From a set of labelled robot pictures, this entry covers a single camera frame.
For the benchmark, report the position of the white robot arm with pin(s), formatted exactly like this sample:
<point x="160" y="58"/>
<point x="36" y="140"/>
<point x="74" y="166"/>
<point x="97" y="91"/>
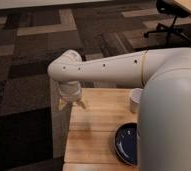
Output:
<point x="164" y="119"/>

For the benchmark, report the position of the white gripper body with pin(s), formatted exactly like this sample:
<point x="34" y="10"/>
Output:
<point x="70" y="91"/>

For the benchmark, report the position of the white paper cup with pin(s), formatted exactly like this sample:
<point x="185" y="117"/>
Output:
<point x="135" y="98"/>

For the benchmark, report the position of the dark blue plate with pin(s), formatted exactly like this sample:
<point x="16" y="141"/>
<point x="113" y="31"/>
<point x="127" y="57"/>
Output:
<point x="125" y="143"/>

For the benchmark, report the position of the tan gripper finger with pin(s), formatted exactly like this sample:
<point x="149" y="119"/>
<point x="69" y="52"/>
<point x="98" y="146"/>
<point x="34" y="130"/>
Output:
<point x="80" y="102"/>
<point x="62" y="104"/>

